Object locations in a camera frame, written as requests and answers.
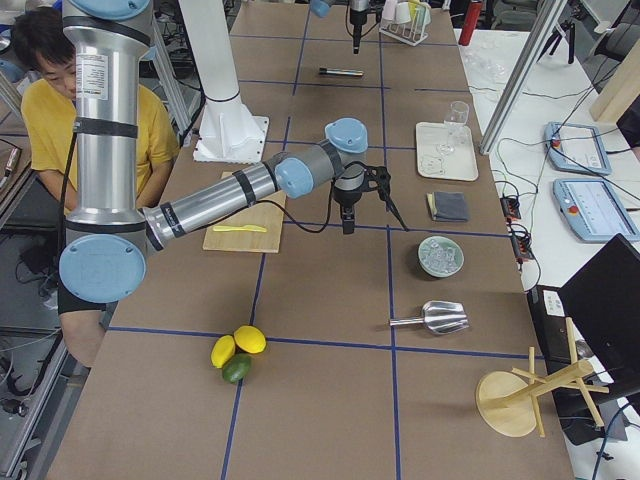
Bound clear ice cubes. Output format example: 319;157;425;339
419;242;460;273

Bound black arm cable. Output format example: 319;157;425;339
57;117;411;281

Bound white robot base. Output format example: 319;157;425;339
179;0;269;164

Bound yellow lemon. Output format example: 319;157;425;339
210;335;236;369
233;325;267;354

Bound wooden cup tree stand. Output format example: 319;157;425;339
475;317;609;437

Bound pale green cup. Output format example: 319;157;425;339
411;1;431;32

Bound white plastic cup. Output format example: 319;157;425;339
382;0;398;22

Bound wooden cutting board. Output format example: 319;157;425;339
202;203;284;253

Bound black monitor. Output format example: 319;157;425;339
527;234;639;402

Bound black camera tripod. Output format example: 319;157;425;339
538;20;576;65

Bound clear wine glass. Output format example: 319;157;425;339
438;101;470;155

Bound person in yellow shirt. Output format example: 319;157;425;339
11;6;179;368

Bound yellow plastic knife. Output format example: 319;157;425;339
211;224;268;233

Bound yellow sponge cloth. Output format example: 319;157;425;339
426;193;437;219

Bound green bowl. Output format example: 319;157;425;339
417;236;464;278

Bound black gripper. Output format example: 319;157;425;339
332;162;390;235
348;8;367;54

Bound green lime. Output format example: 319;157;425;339
222;353;252;384

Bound aluminium frame post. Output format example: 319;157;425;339
479;0;567;155

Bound teach pendant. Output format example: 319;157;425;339
552;179;639;243
543;122;612;176

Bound grey folded cloth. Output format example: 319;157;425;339
432;191;470;222

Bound white wire cup rack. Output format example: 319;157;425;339
379;0;428;46

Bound lower teach pendant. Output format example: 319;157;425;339
552;179;639;243

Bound upper teach pendant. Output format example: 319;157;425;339
543;122;612;176

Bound cream bear tray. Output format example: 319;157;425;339
415;122;479;182

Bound metal ice scoop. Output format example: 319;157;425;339
389;300;469;335

